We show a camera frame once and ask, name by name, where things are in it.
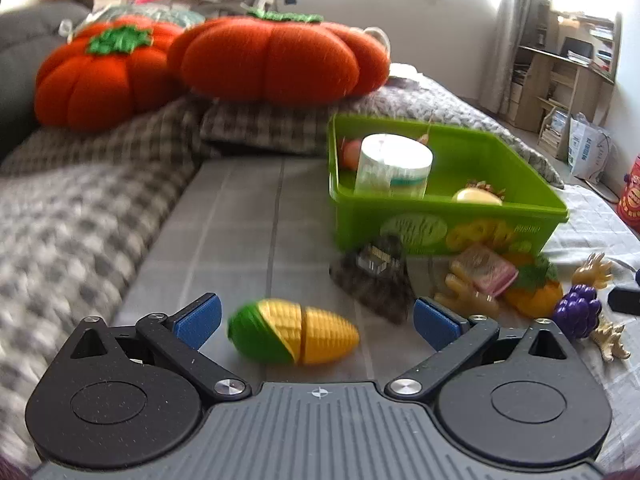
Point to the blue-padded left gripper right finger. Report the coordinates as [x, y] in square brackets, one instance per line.
[459, 343]

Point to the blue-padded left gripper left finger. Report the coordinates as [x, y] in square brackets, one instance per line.
[176, 340]

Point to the cream starfish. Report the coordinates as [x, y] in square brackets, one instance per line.
[608, 338]

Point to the purple toy grapes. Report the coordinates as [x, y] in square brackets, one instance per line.
[577, 313]

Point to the orange toy pumpkin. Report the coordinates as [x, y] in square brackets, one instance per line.
[536, 291]

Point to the toy corn cob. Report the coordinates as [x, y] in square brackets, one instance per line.
[278, 331]

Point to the pink toy pig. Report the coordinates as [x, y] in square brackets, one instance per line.
[349, 154]

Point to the right amber octopus toy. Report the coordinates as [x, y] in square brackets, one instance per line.
[595, 272]

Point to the pink toy block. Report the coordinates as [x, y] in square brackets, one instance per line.
[487, 271]

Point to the red printed bag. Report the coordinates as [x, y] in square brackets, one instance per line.
[628, 206]

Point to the dark hair claw clip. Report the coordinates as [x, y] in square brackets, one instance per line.
[376, 276]

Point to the yellow toy lemon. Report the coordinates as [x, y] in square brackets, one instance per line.
[477, 196]

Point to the green plastic bin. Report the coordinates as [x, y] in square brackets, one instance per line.
[435, 225]

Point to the white paper bag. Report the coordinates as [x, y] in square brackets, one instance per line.
[588, 149]

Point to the grey checked quilt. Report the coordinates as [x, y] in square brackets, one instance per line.
[80, 215]

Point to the clear cotton swab jar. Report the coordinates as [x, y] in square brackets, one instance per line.
[393, 165]

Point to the wooden desk shelf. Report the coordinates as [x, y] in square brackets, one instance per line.
[565, 66]

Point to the left orange pumpkin cushion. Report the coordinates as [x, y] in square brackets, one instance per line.
[109, 73]

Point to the orange pumpkin cushion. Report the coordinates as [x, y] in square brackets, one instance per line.
[290, 61]
[109, 73]

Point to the right orange pumpkin cushion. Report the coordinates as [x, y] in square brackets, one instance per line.
[290, 61]

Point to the white plush toy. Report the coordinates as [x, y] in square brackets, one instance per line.
[380, 36]

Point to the grey window curtain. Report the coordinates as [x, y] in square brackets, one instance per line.
[512, 23]

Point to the grey sofa backrest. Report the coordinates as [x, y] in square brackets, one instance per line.
[28, 36]

